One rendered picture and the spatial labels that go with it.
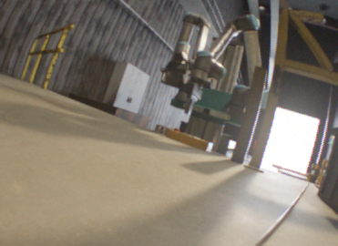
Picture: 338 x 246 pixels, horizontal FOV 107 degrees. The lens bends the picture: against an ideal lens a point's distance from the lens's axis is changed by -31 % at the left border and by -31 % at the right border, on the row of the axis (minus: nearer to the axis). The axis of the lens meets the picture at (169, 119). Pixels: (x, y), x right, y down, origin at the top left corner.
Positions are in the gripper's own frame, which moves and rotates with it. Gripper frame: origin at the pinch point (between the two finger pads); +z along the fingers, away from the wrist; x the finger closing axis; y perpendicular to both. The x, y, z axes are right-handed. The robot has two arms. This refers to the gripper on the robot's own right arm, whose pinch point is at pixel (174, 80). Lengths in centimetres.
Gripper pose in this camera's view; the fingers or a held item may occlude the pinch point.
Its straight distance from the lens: 110.7
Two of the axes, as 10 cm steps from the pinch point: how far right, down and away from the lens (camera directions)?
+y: 0.6, 4.5, 8.9
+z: -2.3, 8.8, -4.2
